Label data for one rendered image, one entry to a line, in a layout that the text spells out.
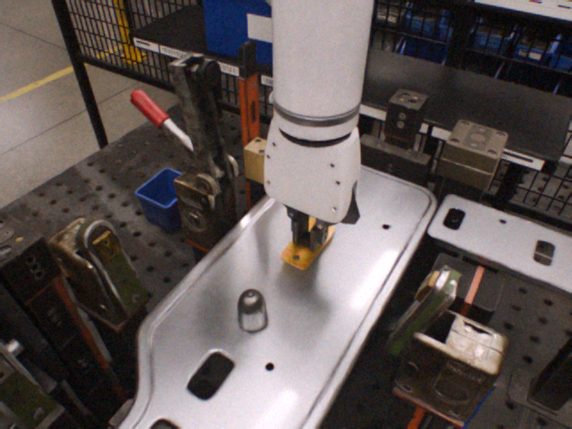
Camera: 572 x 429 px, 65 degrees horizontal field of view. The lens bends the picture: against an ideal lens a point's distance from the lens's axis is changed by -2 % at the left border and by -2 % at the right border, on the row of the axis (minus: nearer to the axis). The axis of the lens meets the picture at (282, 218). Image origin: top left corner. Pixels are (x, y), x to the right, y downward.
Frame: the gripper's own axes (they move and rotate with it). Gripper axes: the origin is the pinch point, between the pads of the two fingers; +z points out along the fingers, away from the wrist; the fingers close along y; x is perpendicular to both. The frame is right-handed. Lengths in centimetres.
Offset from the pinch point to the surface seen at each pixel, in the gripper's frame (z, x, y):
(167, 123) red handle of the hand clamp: -8.3, -0.3, -21.1
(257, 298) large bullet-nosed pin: -1.2, -12.7, 0.9
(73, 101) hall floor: 104, 110, -225
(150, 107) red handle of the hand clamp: -10.1, -0.5, -23.3
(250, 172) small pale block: 0.7, 6.1, -13.1
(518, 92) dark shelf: 1, 51, 15
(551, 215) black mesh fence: 27, 55, 31
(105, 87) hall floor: 104, 133, -221
